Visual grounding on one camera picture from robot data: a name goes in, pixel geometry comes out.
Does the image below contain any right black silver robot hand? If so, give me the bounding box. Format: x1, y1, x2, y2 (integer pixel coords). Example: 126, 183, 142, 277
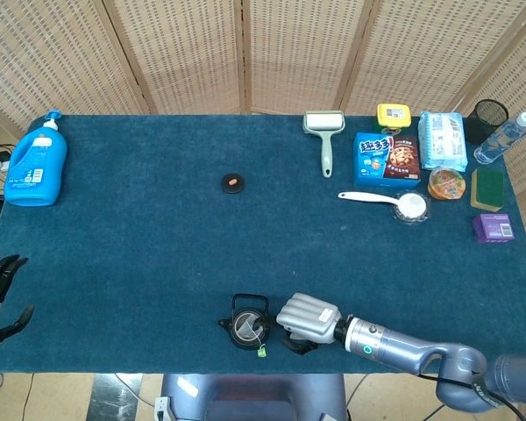
274, 292, 344, 356

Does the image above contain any tea bag with string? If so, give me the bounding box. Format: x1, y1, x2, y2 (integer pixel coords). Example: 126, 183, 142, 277
238, 316, 268, 359

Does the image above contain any black teapot lid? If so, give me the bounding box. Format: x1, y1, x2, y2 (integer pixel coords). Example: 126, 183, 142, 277
220, 173, 246, 195

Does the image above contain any blue grey robot torso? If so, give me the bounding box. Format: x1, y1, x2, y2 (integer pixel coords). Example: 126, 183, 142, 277
160, 373, 348, 421

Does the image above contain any white dish brush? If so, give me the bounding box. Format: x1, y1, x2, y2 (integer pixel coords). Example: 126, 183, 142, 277
337, 190, 433, 226

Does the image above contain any blue detergent pump bottle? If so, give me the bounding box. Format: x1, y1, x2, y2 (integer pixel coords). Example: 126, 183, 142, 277
3, 110, 68, 207

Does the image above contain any blue table cloth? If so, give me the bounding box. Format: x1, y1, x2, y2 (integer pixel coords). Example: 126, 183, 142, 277
0, 114, 526, 376

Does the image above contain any green lint roller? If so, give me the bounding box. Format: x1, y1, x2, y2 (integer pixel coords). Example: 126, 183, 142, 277
302, 110, 347, 179

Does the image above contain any blue cookie box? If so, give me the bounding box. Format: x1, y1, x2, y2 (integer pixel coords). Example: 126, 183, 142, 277
353, 132, 422, 190

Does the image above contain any orange jelly cup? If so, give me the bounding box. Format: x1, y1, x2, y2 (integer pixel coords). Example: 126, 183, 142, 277
427, 166, 467, 202

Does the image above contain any purple small box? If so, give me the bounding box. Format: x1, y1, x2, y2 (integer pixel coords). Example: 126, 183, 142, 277
472, 213, 515, 245

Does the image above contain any yellow lidded container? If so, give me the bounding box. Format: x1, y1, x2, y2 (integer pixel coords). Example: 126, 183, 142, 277
375, 103, 413, 133

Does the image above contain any green yellow sponge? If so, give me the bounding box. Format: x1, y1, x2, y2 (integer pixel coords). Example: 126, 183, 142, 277
470, 168, 507, 213

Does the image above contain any light blue wipes pack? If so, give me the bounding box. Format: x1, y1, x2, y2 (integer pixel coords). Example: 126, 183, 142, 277
416, 111, 469, 172

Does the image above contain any black mesh pen cup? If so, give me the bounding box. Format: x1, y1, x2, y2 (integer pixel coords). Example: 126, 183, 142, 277
464, 99, 509, 146

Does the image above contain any clear water bottle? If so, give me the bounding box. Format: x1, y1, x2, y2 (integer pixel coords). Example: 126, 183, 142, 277
473, 111, 526, 165

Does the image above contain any bamboo folding screen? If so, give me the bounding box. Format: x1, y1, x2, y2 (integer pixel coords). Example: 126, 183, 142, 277
0, 0, 526, 246

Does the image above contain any black teapot with handle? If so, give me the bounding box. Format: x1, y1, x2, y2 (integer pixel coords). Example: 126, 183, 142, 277
217, 293, 275, 351

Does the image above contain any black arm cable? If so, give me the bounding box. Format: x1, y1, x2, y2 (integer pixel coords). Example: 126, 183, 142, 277
420, 371, 526, 421

